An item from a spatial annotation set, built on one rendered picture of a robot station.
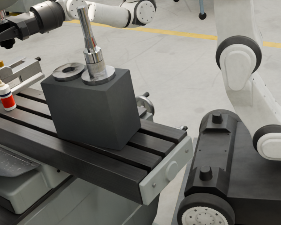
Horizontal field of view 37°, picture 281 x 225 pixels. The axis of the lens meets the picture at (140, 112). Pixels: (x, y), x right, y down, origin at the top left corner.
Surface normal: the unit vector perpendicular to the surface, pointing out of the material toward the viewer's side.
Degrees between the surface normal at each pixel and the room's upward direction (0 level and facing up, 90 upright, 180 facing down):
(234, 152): 0
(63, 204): 90
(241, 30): 90
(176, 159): 90
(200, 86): 0
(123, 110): 90
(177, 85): 0
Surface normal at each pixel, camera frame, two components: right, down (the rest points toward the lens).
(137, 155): -0.17, -0.84
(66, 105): -0.48, 0.53
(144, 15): 0.57, 0.22
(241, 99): -0.18, 0.85
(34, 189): 0.78, 0.21
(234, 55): -0.26, 0.55
